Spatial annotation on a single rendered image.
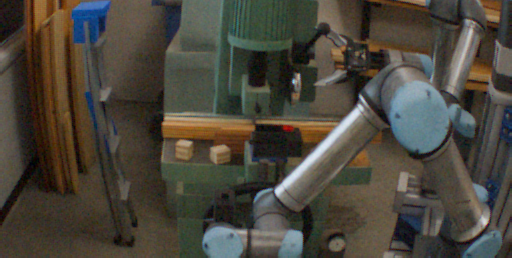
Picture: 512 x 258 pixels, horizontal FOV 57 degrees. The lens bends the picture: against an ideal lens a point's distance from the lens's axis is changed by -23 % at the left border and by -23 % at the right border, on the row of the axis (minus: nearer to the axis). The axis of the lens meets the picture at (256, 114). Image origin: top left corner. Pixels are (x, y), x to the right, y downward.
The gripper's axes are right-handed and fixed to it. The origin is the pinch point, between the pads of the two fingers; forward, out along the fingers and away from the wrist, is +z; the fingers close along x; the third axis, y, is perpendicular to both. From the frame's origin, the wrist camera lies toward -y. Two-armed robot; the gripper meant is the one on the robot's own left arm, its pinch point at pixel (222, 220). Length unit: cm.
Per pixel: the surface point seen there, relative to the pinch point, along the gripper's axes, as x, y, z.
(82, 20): -65, -66, 75
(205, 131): -6.2, -22.9, 31.6
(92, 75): -58, -44, 85
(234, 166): 2.5, -13.6, 19.7
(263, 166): 9.4, -14.2, 7.1
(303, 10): 20, -62, 32
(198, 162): -7.3, -13.9, 20.2
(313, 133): 24.9, -24.7, 32.4
